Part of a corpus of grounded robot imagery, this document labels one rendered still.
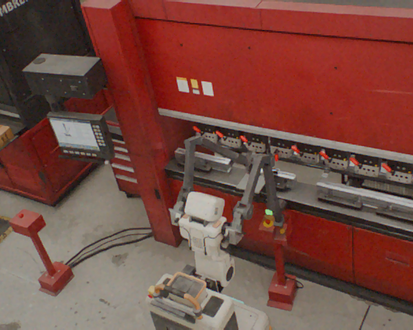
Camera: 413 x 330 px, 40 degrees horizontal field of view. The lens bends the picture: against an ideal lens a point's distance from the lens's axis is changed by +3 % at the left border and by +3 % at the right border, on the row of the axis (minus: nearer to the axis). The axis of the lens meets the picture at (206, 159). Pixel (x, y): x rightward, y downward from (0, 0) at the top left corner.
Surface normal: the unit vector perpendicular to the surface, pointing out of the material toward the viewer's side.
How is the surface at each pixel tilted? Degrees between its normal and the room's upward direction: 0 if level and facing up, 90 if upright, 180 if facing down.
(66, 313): 0
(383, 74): 90
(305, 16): 90
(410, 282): 90
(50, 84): 90
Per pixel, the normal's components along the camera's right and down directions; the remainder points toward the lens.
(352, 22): -0.49, 0.60
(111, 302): -0.15, -0.77
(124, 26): 0.86, 0.20
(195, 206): -0.48, -0.08
